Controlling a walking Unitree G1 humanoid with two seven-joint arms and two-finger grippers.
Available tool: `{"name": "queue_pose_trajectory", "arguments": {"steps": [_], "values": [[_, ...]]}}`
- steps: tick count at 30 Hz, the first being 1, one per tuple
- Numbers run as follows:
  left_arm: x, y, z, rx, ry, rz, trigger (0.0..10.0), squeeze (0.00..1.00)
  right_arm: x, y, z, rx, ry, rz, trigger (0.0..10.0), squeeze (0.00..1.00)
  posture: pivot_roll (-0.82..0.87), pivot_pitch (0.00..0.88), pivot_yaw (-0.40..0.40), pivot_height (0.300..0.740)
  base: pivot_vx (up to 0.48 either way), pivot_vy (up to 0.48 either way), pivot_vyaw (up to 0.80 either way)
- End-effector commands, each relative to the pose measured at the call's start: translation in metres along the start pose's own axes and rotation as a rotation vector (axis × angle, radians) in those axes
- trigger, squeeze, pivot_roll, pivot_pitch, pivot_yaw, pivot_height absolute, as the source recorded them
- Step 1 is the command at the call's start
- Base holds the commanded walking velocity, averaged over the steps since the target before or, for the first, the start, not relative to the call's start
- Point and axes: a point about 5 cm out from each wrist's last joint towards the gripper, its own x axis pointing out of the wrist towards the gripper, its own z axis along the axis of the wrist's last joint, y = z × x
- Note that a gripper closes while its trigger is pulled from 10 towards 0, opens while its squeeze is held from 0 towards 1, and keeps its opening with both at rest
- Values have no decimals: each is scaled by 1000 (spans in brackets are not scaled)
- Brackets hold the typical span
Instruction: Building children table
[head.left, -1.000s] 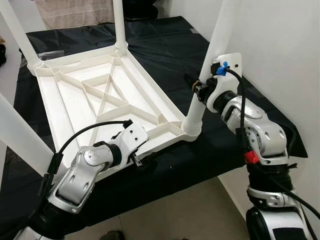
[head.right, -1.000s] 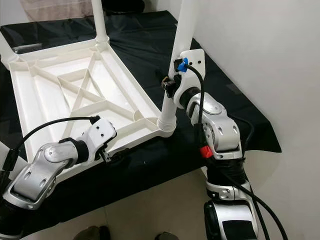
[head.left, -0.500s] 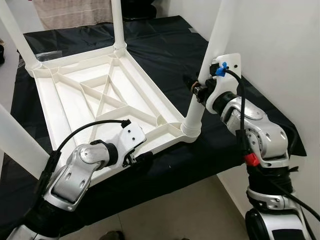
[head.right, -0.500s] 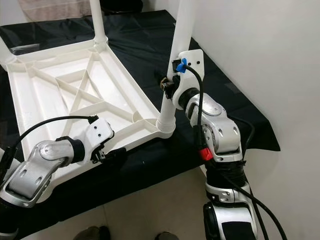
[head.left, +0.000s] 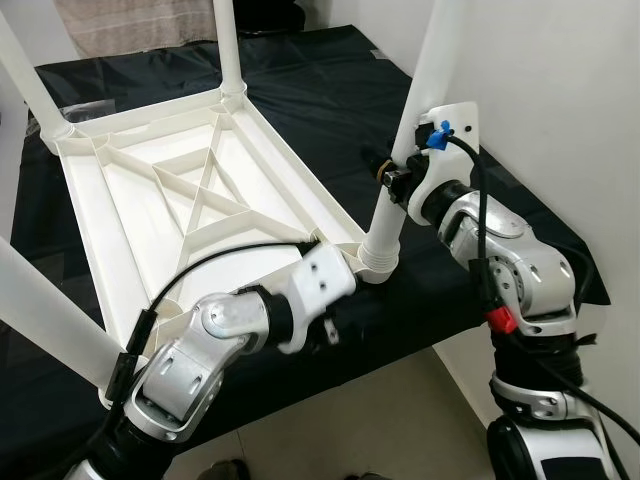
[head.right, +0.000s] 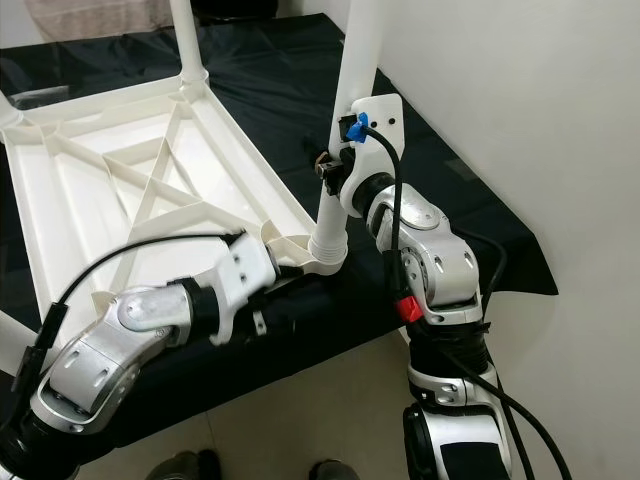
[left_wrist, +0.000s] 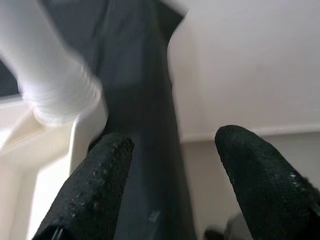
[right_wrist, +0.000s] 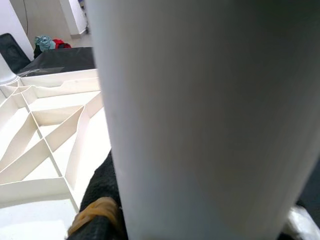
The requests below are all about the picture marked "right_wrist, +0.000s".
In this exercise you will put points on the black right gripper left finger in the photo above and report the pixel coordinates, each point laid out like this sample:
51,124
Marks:
100,200

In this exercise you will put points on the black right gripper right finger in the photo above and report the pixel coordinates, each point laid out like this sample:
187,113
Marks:
303,225

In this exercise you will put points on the white plastic table top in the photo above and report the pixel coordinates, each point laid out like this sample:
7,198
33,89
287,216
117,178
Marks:
37,155

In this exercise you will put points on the white plastic table leg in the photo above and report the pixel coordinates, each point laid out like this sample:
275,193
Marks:
200,112
6,70

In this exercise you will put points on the clear tape patch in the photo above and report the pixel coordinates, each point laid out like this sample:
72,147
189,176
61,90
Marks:
40,71

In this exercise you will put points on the colourful clothes pile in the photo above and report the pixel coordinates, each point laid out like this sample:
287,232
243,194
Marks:
47,42

